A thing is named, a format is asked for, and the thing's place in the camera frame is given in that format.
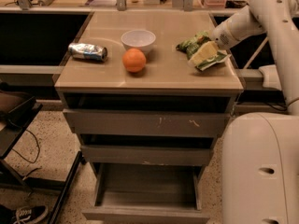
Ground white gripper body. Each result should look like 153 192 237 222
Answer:
210 21 246 49

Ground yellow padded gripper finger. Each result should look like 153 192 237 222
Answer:
189 41 219 66

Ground green jalapeno chip bag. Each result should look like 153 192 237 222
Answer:
176 32 230 72

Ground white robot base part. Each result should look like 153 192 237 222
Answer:
259 64 282 91

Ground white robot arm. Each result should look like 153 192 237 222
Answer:
210 0 299 224

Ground grey drawer cabinet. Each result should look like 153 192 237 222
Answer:
53 10 244 224

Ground top grey drawer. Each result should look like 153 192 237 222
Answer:
64 94 231 137

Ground grey drawer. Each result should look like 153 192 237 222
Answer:
82 163 209 224
64 94 231 137
80 134 214 166

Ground middle grey drawer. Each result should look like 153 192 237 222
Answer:
80 134 214 166

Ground bottom grey drawer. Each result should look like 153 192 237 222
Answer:
82 163 209 224

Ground white stick tool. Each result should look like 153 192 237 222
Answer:
243 37 268 69

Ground white bowl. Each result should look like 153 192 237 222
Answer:
121 30 156 55

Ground orange fruit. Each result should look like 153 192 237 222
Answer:
122 49 147 73

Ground crushed silver soda can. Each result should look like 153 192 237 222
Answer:
68 43 107 62

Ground black metal cart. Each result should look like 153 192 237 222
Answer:
0 90 84 224

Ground black sneaker white laces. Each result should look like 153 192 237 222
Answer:
9 205 49 224

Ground black cable on floor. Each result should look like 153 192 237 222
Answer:
11 128 41 165

